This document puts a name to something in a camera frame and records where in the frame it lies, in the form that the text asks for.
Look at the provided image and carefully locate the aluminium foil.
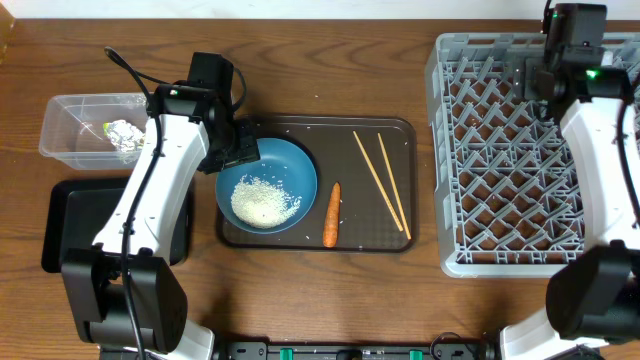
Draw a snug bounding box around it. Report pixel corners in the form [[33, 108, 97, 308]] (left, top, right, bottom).
[[103, 119, 144, 153]]

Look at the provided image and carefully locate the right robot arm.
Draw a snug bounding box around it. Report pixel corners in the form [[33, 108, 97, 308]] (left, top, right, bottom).
[[479, 3, 639, 359]]

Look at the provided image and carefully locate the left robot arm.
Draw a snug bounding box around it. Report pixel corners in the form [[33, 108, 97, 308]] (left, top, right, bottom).
[[61, 52, 260, 359]]

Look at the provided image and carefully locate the grey dishwasher rack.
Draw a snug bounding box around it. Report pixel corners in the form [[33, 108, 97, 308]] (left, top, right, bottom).
[[424, 32, 640, 279]]

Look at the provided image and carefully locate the dark blue plate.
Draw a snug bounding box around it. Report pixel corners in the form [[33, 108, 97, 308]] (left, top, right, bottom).
[[216, 138, 318, 235]]

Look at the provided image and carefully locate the pile of white rice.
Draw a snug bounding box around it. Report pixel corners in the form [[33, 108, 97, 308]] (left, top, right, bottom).
[[231, 174, 301, 229]]

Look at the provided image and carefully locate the left wooden chopstick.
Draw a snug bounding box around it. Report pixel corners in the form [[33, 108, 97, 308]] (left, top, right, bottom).
[[352, 130, 404, 232]]

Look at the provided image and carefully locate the wooden chopstick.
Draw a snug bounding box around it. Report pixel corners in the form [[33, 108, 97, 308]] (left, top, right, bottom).
[[352, 130, 404, 232], [377, 133, 412, 240]]

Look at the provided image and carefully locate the orange carrot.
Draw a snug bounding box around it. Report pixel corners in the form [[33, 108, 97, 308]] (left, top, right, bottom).
[[323, 182, 341, 248]]

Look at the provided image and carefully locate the dark brown serving tray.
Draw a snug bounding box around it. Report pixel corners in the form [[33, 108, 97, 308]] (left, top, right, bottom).
[[216, 115, 418, 253]]

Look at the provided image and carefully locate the clear plastic bin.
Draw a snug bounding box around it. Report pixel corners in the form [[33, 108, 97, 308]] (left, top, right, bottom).
[[39, 93, 147, 170]]

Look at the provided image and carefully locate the black bin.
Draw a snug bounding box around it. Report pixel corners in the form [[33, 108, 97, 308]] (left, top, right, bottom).
[[40, 177, 192, 274]]

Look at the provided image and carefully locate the right wooden chopstick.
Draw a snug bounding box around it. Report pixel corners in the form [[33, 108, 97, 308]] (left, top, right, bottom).
[[377, 133, 412, 240]]

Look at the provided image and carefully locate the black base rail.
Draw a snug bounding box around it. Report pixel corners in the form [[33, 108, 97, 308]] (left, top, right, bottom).
[[212, 332, 501, 360]]

